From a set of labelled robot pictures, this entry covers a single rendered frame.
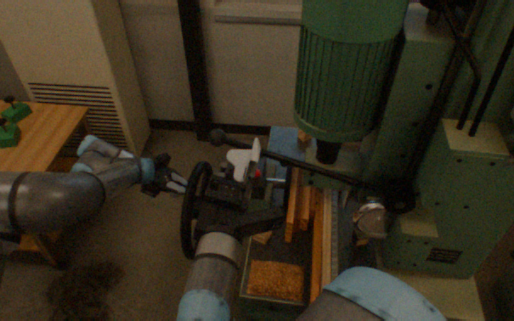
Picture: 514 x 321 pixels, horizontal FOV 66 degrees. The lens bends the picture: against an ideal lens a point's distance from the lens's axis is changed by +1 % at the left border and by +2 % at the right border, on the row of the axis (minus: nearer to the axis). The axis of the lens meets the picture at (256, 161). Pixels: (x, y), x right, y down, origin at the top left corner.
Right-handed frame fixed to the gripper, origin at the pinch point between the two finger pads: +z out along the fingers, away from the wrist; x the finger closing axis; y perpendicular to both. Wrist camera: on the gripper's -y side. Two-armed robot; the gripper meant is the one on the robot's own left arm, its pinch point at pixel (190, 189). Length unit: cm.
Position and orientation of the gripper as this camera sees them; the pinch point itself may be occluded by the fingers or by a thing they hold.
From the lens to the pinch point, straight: 129.7
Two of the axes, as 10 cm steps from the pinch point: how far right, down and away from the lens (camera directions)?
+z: 8.6, 4.4, 2.6
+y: -4.9, 5.6, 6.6
